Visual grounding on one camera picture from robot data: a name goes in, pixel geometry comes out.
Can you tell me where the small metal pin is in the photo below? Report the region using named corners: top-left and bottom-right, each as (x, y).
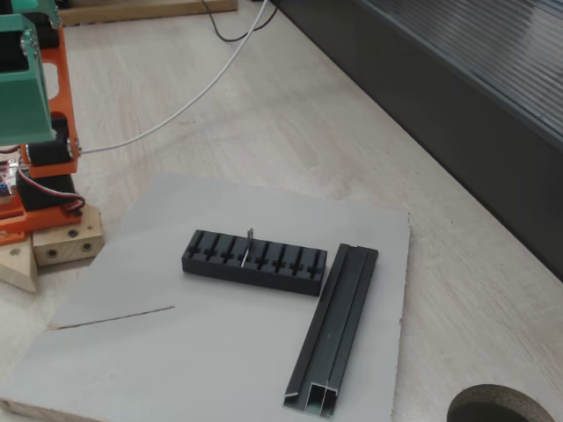
top-left (240, 227), bottom-right (257, 269)

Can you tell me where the black slotted holder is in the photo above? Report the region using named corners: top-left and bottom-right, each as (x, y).
top-left (179, 229), bottom-right (329, 297)

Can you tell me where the black aluminium profile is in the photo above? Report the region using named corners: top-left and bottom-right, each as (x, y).
top-left (282, 243), bottom-right (380, 418)

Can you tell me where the grey chipboard panel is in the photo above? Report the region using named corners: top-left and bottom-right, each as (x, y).
top-left (0, 172), bottom-right (412, 422)

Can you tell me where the wooden base block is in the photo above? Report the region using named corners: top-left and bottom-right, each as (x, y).
top-left (32, 203), bottom-right (106, 267)

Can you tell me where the wooden plank strip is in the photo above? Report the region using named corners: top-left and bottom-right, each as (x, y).
top-left (56, 0), bottom-right (239, 26)

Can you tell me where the wooden wedge block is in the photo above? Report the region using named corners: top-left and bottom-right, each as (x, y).
top-left (0, 234), bottom-right (41, 295)

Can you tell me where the red controller board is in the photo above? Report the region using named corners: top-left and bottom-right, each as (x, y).
top-left (0, 158), bottom-right (19, 204)

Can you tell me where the white USB cable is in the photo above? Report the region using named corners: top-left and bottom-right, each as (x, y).
top-left (80, 0), bottom-right (270, 155)

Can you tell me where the thin black cable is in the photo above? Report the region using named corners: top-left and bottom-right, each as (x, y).
top-left (201, 0), bottom-right (279, 44)

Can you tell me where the base servo wire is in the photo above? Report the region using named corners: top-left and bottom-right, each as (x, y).
top-left (16, 165), bottom-right (87, 217)

